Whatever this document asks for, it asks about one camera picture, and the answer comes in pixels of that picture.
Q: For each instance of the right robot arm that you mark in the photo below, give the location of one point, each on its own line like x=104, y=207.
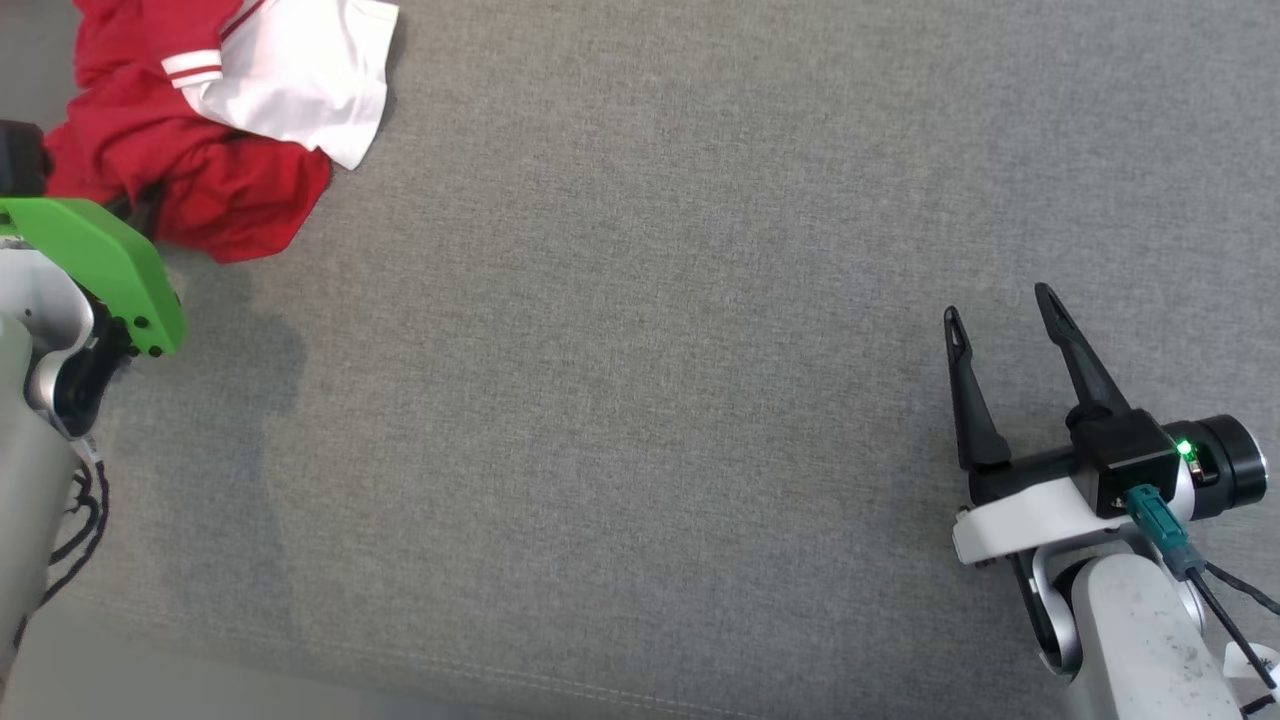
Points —
x=1140, y=640

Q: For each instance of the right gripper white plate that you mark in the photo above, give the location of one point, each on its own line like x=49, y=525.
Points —
x=1020, y=510

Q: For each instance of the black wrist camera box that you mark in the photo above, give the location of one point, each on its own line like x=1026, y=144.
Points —
x=1125, y=460
x=20, y=160

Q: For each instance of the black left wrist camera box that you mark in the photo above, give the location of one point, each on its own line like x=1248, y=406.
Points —
x=20, y=160

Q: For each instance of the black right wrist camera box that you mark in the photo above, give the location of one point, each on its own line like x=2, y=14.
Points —
x=1125, y=460

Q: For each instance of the red shirt with white sleeves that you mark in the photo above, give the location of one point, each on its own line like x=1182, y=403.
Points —
x=300, y=90

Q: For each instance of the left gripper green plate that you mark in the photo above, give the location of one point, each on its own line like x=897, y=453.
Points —
x=100, y=260

